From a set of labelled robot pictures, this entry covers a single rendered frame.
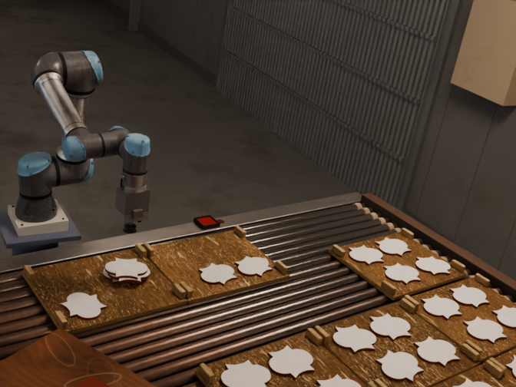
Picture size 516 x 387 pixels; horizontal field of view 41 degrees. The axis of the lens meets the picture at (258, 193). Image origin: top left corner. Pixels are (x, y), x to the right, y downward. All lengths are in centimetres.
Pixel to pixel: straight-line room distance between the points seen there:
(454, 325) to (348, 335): 41
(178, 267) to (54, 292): 43
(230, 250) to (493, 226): 253
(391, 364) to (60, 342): 95
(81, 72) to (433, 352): 145
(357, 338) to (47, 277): 99
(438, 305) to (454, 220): 248
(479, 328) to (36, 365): 142
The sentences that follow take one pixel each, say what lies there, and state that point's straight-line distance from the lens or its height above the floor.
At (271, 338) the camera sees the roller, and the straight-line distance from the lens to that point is 216.
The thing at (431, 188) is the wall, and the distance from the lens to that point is 505.
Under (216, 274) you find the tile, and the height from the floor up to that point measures 95.
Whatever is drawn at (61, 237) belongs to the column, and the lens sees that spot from 264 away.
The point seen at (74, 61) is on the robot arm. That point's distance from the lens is 240.
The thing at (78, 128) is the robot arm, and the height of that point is 142.
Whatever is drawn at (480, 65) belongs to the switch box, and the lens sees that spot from 455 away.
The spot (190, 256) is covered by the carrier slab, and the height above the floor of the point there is 94.
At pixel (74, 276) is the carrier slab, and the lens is 230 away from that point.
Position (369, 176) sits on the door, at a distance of 547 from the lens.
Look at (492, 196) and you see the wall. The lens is 469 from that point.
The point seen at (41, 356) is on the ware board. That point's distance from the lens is 181.
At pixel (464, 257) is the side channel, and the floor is 95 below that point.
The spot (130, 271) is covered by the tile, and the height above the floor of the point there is 97.
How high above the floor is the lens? 219
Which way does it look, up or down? 25 degrees down
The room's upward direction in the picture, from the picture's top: 10 degrees clockwise
